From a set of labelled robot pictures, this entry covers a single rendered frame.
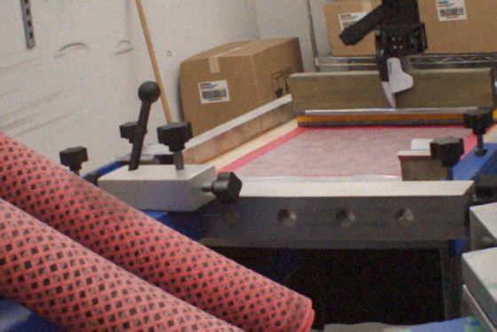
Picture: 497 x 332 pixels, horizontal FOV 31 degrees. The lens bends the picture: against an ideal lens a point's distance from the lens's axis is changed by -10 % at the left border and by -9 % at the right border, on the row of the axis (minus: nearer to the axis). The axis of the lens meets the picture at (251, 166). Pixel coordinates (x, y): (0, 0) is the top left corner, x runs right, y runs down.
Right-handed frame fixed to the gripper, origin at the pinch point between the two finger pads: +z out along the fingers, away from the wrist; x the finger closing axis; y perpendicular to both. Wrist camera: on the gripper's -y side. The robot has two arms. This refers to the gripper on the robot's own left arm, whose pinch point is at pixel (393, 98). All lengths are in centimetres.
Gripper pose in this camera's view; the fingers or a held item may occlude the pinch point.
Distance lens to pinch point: 173.5
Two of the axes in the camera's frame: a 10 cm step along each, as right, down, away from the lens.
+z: 1.4, 9.6, 2.3
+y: 8.7, -0.1, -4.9
